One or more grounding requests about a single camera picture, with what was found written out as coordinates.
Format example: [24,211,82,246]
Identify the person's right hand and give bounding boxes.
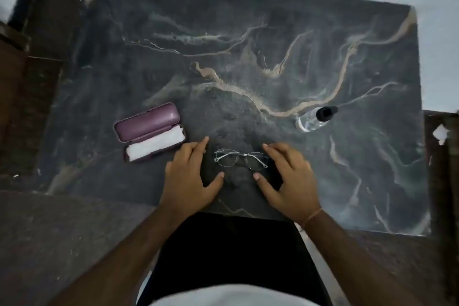
[252,142,322,226]

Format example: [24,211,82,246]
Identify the person's left hand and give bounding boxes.
[159,136,225,220]

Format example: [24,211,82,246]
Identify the metal-framed eyeglasses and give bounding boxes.
[214,148,270,170]

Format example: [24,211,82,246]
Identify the white cleaning cloth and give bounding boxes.
[126,125,186,161]

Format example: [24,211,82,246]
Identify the purple glasses case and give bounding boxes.
[113,102,187,164]

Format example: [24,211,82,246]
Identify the clear spray bottle black cap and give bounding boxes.
[295,106,339,133]

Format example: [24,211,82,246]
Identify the person's left forearm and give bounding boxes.
[46,205,180,306]

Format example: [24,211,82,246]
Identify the person's right forearm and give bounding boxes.
[299,208,427,306]

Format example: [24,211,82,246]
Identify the person's black trousers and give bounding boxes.
[138,212,330,306]

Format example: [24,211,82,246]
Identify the person's white shirt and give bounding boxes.
[150,284,320,306]

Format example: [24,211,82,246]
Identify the orange thread wristband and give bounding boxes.
[301,208,323,231]

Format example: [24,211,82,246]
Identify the brown wooden door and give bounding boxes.
[0,21,29,138]

